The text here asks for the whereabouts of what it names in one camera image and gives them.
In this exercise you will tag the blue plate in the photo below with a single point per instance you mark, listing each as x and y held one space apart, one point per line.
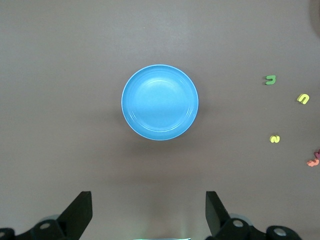
160 102

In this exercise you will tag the orange foam letter t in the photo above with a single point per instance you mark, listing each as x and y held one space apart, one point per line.
313 163

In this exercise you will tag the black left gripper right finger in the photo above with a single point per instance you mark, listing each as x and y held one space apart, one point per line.
220 222

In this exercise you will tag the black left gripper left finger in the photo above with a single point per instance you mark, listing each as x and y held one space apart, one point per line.
75 220

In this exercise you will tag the yellow foam number two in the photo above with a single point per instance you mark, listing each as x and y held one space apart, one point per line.
275 139

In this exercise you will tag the yellow foam letter u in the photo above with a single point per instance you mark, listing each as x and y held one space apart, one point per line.
303 101

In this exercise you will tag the dark red foam letter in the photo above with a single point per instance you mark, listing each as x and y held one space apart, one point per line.
317 153

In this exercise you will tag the green foam letter u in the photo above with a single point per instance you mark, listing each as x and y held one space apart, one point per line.
270 82

